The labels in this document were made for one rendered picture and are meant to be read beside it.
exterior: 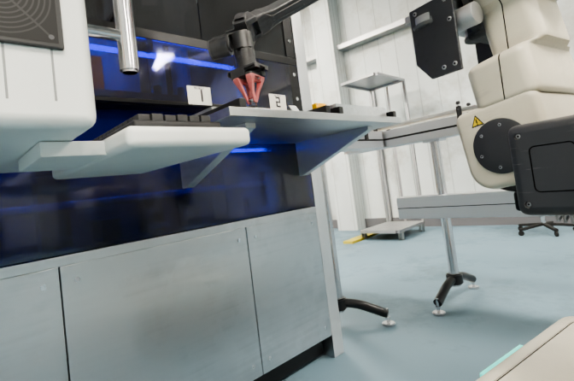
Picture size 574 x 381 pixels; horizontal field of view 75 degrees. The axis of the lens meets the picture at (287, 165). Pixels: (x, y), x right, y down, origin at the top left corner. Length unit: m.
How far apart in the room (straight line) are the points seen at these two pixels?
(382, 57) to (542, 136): 4.45
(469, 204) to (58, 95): 1.83
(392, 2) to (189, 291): 4.53
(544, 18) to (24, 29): 0.82
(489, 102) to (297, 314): 1.00
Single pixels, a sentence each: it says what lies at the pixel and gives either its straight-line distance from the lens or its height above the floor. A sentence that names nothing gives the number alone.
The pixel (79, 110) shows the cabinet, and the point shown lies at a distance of 0.51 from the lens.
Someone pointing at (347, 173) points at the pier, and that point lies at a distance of 4.95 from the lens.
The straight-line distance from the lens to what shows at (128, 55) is 0.56.
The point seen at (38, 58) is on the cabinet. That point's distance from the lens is 0.52.
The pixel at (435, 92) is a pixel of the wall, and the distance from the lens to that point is 4.72.
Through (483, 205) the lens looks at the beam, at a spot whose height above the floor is 0.49.
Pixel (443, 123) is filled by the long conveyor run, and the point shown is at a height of 0.91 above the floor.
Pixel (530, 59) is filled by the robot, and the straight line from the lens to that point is 0.81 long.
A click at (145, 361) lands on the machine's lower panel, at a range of 1.17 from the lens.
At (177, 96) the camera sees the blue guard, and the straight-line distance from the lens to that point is 1.21.
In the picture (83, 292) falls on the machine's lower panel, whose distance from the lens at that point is 1.07.
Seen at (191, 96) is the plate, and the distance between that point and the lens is 1.23.
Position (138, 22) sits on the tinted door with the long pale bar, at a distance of 1.25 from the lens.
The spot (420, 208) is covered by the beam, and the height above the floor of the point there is 0.49.
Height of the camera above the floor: 0.70
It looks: 3 degrees up
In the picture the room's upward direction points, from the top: 7 degrees counter-clockwise
